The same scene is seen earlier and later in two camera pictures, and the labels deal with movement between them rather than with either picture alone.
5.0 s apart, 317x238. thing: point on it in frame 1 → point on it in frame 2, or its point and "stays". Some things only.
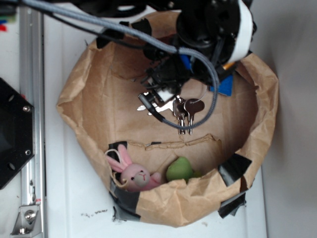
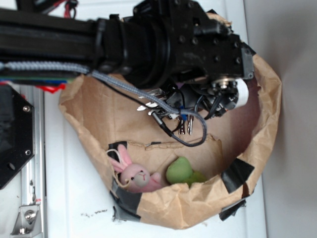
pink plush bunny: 135,177 stays
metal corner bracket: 28,223 stays
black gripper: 206,30 → 215,98
